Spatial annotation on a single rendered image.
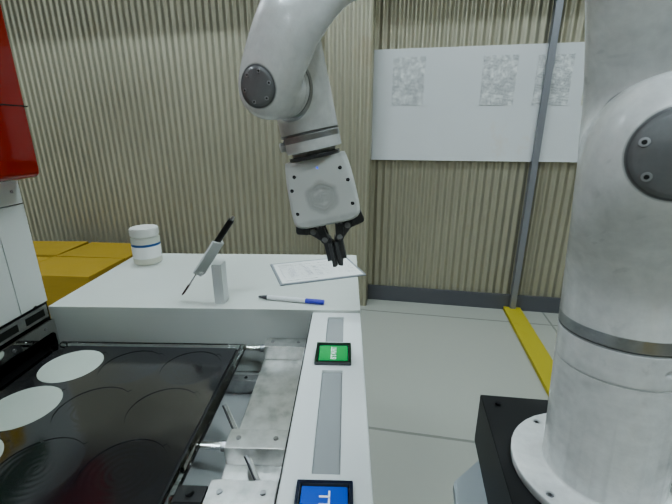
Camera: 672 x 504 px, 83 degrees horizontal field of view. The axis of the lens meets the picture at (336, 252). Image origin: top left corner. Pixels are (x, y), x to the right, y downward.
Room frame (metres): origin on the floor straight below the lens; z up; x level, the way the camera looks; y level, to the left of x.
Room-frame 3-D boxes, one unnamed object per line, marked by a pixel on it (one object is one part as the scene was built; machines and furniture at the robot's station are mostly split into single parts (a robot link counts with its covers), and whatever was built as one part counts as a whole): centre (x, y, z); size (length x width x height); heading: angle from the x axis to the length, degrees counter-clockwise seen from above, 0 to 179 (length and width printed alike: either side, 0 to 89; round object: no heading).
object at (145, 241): (0.97, 0.50, 1.01); 0.07 x 0.07 x 0.10
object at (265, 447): (0.41, 0.11, 0.89); 0.08 x 0.03 x 0.03; 88
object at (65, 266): (2.65, 2.06, 0.21); 1.23 x 0.89 x 0.43; 79
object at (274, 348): (0.65, 0.10, 0.89); 0.08 x 0.03 x 0.03; 88
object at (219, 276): (0.72, 0.25, 1.03); 0.06 x 0.04 x 0.13; 88
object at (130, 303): (0.86, 0.26, 0.89); 0.62 x 0.35 x 0.14; 88
